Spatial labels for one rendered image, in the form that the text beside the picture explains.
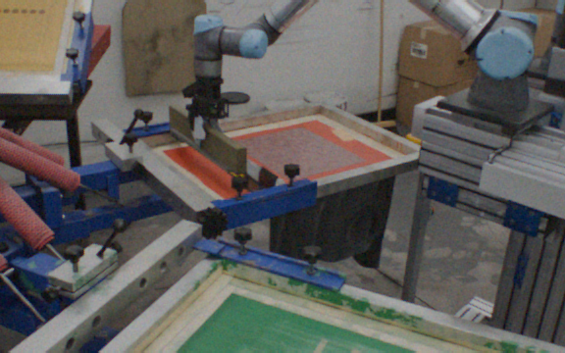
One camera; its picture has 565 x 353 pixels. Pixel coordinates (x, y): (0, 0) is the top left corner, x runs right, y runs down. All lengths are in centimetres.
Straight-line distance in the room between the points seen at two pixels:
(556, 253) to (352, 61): 320
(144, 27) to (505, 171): 269
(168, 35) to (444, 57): 207
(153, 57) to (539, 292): 265
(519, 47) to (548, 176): 30
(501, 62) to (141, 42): 268
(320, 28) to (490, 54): 320
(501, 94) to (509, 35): 22
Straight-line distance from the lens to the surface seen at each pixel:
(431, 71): 495
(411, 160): 197
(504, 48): 146
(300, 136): 216
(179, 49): 393
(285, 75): 450
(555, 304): 198
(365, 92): 504
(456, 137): 172
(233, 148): 167
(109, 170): 171
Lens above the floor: 174
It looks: 25 degrees down
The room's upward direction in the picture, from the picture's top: 3 degrees clockwise
